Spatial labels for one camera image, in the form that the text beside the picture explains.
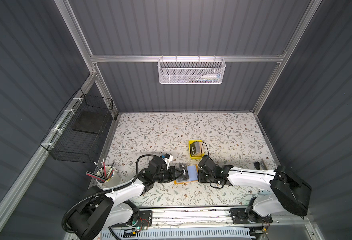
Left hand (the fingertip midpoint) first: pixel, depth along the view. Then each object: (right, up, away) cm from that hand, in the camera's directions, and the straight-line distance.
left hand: (184, 174), depth 80 cm
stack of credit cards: (+8, +12, +14) cm, 20 cm away
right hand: (+9, -4, +6) cm, 12 cm away
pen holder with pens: (-42, -2, +1) cm, 42 cm away
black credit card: (0, +1, +2) cm, 3 cm away
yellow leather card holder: (+5, -1, +9) cm, 10 cm away
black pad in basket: (-48, +28, -2) cm, 56 cm away
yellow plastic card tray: (+5, +15, +19) cm, 25 cm away
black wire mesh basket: (-53, +21, -8) cm, 58 cm away
